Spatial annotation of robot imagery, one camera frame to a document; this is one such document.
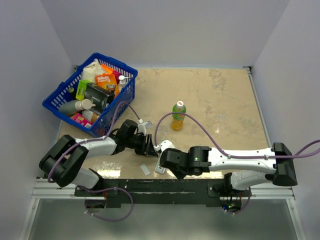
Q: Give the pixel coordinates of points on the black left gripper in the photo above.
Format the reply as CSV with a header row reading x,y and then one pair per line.
x,y
149,150

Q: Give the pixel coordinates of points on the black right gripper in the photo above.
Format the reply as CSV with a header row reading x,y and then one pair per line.
x,y
180,175

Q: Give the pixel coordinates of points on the white battery compartment cover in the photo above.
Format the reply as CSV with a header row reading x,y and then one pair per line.
x,y
145,169

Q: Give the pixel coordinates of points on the white remote control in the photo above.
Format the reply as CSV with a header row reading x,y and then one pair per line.
x,y
159,169

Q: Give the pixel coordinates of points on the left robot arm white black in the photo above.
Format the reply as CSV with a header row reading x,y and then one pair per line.
x,y
63,162

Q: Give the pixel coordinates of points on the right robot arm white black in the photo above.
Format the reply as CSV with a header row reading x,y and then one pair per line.
x,y
250,167

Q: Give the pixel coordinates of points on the orange juice bottle green label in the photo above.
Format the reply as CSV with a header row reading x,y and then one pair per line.
x,y
178,117

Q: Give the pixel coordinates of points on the amber bottle white label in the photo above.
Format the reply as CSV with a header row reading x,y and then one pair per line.
x,y
90,116

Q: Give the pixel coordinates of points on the black product box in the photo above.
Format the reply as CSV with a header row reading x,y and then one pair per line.
x,y
98,96

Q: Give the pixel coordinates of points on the white pump bottle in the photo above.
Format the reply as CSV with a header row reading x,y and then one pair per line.
x,y
122,82

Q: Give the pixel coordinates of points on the blue plastic basket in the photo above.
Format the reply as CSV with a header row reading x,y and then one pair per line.
x,y
61,95

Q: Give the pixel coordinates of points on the pink product box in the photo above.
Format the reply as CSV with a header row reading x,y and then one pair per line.
x,y
78,118

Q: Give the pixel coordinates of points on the orange razor blade package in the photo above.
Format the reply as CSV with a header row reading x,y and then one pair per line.
x,y
108,82

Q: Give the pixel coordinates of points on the grey bottle beige cap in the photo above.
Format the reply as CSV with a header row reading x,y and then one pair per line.
x,y
75,106

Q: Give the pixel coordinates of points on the lime green box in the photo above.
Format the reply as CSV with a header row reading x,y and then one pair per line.
x,y
81,89

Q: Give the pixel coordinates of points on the beige cloth bag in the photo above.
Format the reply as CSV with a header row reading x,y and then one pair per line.
x,y
92,70

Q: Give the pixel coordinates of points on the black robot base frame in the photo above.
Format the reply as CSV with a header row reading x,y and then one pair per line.
x,y
208,192

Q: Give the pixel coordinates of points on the aluminium table edge rail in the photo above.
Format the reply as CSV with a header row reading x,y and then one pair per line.
x,y
267,191

